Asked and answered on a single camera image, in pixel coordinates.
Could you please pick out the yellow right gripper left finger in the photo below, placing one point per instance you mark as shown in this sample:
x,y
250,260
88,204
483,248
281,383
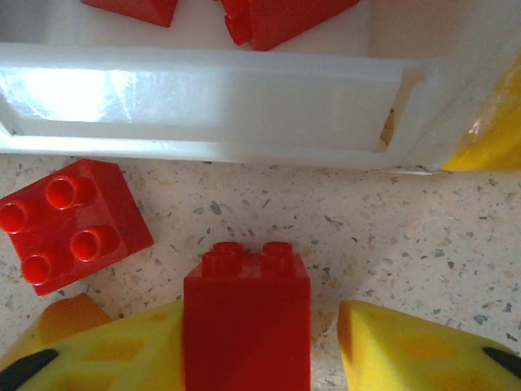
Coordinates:
x,y
122,358

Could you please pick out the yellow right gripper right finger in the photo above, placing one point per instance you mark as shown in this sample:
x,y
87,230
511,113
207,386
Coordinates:
x,y
407,358

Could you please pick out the red lego brick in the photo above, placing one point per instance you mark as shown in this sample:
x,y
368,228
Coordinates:
x,y
293,20
138,10
73,228
244,326

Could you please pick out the white plastic bin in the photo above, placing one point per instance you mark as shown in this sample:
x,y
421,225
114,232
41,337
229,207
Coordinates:
x,y
285,102

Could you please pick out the yellow plastic bin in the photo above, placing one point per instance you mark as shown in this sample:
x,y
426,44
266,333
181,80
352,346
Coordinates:
x,y
496,134

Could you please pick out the yellow lego brick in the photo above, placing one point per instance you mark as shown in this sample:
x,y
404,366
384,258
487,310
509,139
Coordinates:
x,y
73,313

